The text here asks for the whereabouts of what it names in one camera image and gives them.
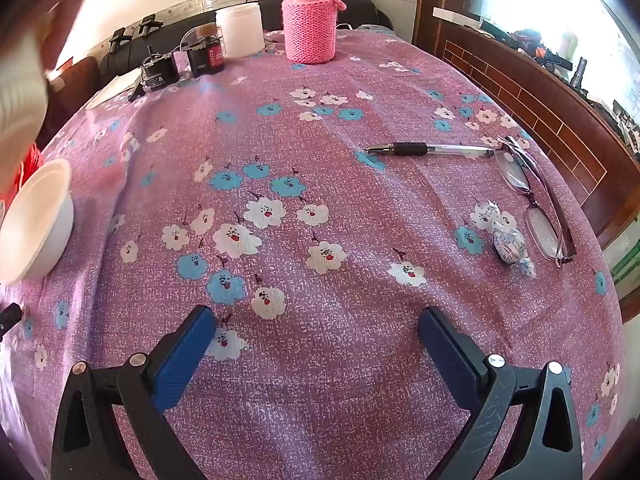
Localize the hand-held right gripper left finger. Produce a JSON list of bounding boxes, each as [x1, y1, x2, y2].
[[51, 304, 218, 480]]

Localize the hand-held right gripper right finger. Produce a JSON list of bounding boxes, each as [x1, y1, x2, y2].
[[417, 306, 583, 480]]

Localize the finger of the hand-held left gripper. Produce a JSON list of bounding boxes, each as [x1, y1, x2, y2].
[[0, 304, 23, 333]]

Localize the small white bowl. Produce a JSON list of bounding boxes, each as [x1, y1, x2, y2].
[[0, 158, 75, 284]]

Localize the large red plate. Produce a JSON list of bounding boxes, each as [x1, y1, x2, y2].
[[0, 144, 46, 206]]

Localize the wrapped white candy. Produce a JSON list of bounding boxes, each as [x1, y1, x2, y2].
[[471, 200, 537, 279]]

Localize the purple-framed eyeglasses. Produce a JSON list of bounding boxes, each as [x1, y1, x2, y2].
[[494, 135, 577, 266]]

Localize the pink floral tablecloth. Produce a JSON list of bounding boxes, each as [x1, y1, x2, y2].
[[0, 25, 626, 480]]

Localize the clear pen with black grip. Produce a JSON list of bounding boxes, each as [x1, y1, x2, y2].
[[363, 142, 495, 157]]

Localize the white ribbed cloth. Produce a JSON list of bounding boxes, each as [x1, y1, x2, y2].
[[0, 57, 51, 133]]

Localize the brown armchair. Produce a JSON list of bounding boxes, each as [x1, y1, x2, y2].
[[47, 55, 101, 128]]

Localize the white cloth and paper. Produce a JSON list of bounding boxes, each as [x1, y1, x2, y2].
[[85, 67, 143, 111]]

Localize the brown brick-pattern wooden panel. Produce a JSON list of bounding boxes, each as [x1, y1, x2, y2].
[[414, 0, 640, 251]]

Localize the black power adapter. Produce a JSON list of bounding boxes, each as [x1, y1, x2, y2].
[[141, 47, 180, 92]]

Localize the dark jar with red label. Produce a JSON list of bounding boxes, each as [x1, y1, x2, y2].
[[187, 37, 226, 78]]

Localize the white plastic jar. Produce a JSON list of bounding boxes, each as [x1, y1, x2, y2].
[[215, 2, 266, 59]]

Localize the pink bottle with knitted sleeve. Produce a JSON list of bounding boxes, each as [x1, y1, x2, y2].
[[282, 0, 347, 65]]

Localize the black sofa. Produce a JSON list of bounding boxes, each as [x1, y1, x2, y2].
[[99, 0, 396, 86]]

